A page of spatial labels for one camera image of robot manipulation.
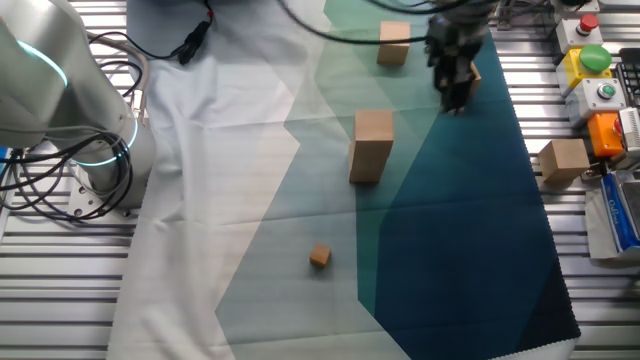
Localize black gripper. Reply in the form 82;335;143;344
425;17;489;115

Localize wooden cube block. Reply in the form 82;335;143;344
537;138;591;184
348;141;391;174
353;109;395;159
348;168;386;184
376;20;412;67
467;62;483;99

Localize metal clamp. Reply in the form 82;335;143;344
492;0;526;30

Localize yellow box green button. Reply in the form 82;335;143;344
555;44;614;97

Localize grey box red button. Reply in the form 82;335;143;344
554;13;604;55

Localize grey box small green button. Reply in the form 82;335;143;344
564;77;627;127

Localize blue green white cloth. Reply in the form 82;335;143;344
105;0;582;360

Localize orange button box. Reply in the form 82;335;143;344
587;110;626;159

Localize black keyboard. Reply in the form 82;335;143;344
617;47;640;107

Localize silver grille device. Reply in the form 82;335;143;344
617;106;640;159

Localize blue silver packet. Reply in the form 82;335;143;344
583;168;640;261

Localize small wooden cube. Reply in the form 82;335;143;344
308;242;333;269

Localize black tied power cable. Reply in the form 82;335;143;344
84;9;215;66

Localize grey robot hose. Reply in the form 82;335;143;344
82;29;151;124

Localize black base cables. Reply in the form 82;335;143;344
0;129;134;221

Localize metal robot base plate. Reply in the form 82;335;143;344
67;172;144;220

